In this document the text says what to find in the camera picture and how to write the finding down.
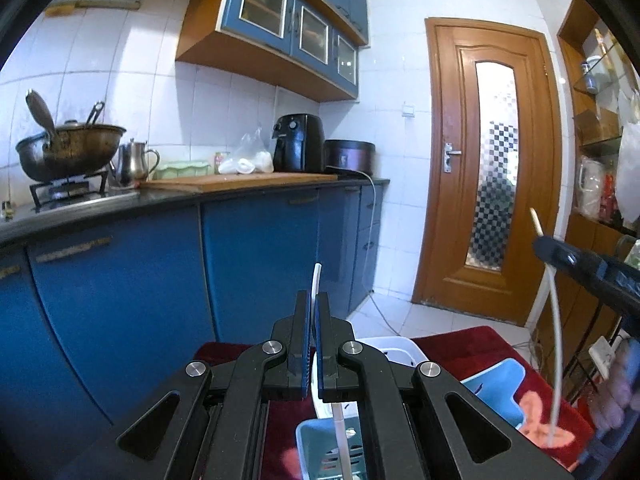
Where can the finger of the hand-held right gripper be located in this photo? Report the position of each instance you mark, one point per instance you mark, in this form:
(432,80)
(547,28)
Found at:
(552,252)

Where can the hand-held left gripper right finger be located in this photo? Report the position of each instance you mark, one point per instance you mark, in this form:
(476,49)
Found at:
(320,355)

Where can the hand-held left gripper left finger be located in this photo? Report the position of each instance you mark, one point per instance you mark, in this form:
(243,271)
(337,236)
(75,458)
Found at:
(302,345)

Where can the pale chopstick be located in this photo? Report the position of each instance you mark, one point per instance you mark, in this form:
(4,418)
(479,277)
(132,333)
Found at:
(317,280)
(555,340)

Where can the light blue utensil basket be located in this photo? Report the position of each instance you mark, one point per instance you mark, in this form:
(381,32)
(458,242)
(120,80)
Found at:
(492,390)

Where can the person's right hand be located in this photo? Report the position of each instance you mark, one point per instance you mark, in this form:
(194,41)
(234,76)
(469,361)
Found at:
(617,395)

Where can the white plastic basket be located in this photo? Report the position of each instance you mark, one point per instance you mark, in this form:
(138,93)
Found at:
(395,346)

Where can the white power strip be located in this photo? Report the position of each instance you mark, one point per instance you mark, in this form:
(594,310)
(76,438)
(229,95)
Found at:
(605,357)

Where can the white hanging plastic bag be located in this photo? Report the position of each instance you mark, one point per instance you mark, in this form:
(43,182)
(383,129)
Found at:
(629,170)

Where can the wooden door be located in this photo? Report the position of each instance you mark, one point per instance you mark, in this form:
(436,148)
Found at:
(450,210)

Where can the red printed blanket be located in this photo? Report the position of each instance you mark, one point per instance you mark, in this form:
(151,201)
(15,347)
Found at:
(480,345)

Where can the wooden shelf unit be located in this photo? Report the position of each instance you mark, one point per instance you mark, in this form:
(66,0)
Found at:
(580,130)

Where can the wooden cutting board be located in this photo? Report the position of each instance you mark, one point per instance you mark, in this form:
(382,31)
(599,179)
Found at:
(240,181)

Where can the blue base cabinet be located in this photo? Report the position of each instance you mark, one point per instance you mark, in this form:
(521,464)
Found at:
(130,285)

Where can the dark rice cooker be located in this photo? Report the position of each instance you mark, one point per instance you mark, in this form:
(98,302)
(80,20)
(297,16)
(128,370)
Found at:
(350,157)

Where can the clear plastic bag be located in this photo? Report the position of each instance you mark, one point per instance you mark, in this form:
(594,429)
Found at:
(250,157)

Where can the black air fryer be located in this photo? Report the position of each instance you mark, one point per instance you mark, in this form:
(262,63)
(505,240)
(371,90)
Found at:
(297,145)

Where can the glass bottle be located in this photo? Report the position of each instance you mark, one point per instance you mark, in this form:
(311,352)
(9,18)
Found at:
(602,55)

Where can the green tray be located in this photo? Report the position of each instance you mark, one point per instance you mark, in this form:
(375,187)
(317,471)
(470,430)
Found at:
(180,170)

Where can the steel kettle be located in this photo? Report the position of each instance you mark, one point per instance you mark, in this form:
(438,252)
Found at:
(132,162)

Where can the gas stove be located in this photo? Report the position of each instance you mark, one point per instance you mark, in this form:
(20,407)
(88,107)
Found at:
(70,190)

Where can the dark metal wok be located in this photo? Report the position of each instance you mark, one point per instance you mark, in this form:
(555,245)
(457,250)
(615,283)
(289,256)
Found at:
(75,152)

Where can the wooden spatula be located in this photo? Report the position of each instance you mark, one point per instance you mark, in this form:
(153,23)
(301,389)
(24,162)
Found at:
(41,110)

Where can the white light switch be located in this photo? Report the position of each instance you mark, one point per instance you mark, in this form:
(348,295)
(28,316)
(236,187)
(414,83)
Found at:
(409,110)

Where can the blue wall cabinet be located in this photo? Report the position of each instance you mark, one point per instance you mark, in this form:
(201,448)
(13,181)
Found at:
(280,15)

